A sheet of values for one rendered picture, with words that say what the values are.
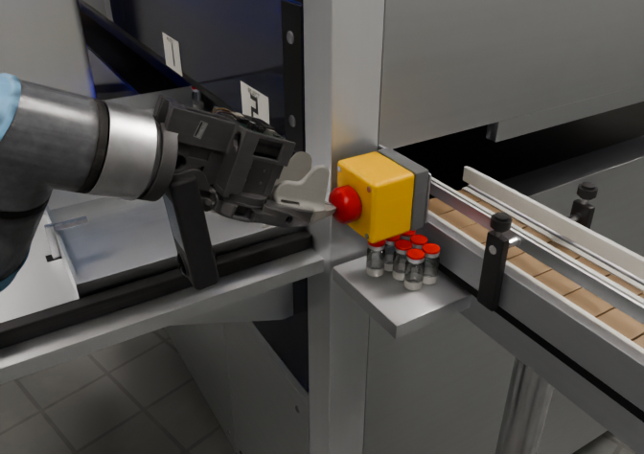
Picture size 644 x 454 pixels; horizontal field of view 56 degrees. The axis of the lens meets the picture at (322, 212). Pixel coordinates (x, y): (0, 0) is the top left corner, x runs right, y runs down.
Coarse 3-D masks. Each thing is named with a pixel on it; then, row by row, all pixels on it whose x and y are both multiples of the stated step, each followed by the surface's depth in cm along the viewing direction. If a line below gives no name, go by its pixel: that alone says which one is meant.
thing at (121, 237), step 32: (64, 192) 86; (96, 224) 83; (128, 224) 83; (160, 224) 83; (224, 224) 83; (256, 224) 83; (64, 256) 70; (96, 256) 76; (128, 256) 76; (160, 256) 76; (96, 288) 67
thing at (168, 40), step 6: (168, 36) 107; (168, 42) 108; (174, 42) 104; (168, 48) 109; (174, 48) 105; (168, 54) 110; (174, 54) 106; (168, 60) 111; (174, 60) 107; (180, 60) 105; (174, 66) 108; (180, 66) 105; (180, 72) 106
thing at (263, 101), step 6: (246, 84) 82; (246, 90) 83; (252, 90) 81; (246, 96) 83; (258, 96) 80; (264, 96) 78; (246, 102) 84; (252, 102) 82; (258, 102) 81; (264, 102) 79; (246, 108) 85; (258, 108) 81; (264, 108) 79; (246, 114) 85; (264, 114) 80; (264, 120) 80
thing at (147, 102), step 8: (176, 88) 124; (184, 88) 125; (128, 96) 120; (136, 96) 120; (144, 96) 121; (152, 96) 122; (168, 96) 124; (176, 96) 125; (184, 96) 126; (128, 104) 120; (136, 104) 121; (144, 104) 122; (152, 104) 123; (184, 104) 125; (192, 104) 125; (152, 112) 121
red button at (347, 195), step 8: (336, 192) 63; (344, 192) 63; (352, 192) 63; (336, 200) 63; (344, 200) 62; (352, 200) 62; (336, 208) 63; (344, 208) 62; (352, 208) 62; (360, 208) 63; (336, 216) 64; (344, 216) 63; (352, 216) 63
